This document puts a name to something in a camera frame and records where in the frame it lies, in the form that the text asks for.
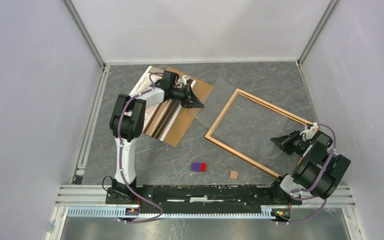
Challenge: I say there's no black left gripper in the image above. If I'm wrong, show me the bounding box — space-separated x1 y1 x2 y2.
169 83 204 109

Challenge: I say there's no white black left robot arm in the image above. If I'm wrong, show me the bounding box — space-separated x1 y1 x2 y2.
109 70 204 204

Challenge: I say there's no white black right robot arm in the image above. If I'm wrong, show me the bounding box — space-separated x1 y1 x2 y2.
268 122 351 204

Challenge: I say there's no printed photo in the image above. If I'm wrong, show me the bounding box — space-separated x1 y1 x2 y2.
129 66 183 142

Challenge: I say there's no brown backing board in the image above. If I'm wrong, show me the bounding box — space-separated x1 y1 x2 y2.
163 76 215 147

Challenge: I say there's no small wooden cube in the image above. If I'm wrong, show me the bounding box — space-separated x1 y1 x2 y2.
229 170 239 180

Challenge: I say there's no purple red block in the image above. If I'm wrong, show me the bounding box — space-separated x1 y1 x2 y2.
190 162 207 173

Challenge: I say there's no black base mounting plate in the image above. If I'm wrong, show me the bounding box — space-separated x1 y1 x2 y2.
105 184 302 214

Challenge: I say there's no wooden picture frame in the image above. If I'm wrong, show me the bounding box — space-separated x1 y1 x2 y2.
205 88 311 180

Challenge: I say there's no white slotted cable duct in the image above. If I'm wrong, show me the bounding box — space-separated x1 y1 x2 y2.
67 206 275 220

